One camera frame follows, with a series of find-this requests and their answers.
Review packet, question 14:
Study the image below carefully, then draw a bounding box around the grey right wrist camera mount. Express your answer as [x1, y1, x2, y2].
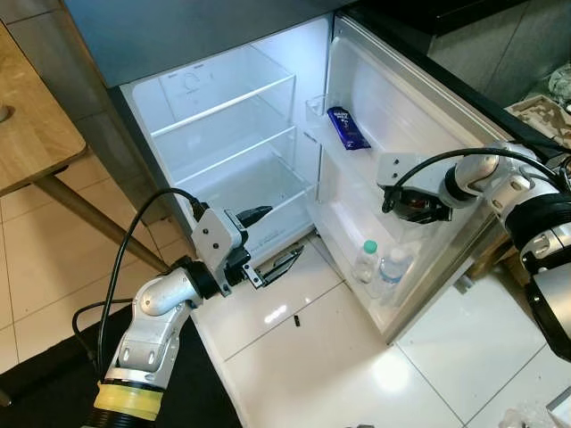
[375, 152, 426, 193]

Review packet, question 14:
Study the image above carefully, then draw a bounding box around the small bottle green cap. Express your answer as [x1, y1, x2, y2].
[354, 239, 381, 286]

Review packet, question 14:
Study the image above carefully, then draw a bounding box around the small bottle pale cap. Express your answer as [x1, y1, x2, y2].
[373, 247, 414, 301]

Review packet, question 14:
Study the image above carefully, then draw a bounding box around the light wooden table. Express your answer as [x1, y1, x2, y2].
[0, 22, 170, 276]

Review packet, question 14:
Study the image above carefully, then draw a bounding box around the moulded pulp cardboard tray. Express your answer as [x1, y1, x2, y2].
[504, 94, 571, 148]

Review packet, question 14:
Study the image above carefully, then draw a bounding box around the blue snack packet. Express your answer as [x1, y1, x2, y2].
[327, 107, 371, 151]

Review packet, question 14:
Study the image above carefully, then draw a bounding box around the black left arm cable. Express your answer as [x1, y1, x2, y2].
[73, 189, 211, 375]

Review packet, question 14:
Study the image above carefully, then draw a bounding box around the black countertop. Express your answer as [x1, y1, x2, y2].
[343, 0, 571, 38]

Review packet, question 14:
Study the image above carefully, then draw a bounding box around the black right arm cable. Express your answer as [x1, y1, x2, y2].
[381, 147, 571, 215]

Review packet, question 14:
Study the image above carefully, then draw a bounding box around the black floor mat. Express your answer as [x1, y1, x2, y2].
[0, 308, 242, 428]

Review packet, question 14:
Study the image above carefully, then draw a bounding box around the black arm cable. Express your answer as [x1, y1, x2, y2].
[73, 189, 211, 375]
[381, 147, 571, 215]

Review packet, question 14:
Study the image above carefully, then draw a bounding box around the pale green cloth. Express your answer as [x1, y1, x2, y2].
[546, 64, 571, 110]

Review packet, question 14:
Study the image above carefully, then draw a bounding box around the glass fridge shelf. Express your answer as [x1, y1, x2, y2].
[156, 125, 300, 185]
[147, 45, 297, 139]

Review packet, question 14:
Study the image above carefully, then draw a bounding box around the grey freezer door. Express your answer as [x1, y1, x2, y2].
[62, 0, 358, 87]

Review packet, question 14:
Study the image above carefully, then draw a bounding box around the clear crisper drawer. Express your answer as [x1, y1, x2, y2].
[183, 165, 315, 268]

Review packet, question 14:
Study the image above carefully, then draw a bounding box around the grey fridge compartment door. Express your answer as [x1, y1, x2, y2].
[303, 9, 571, 344]

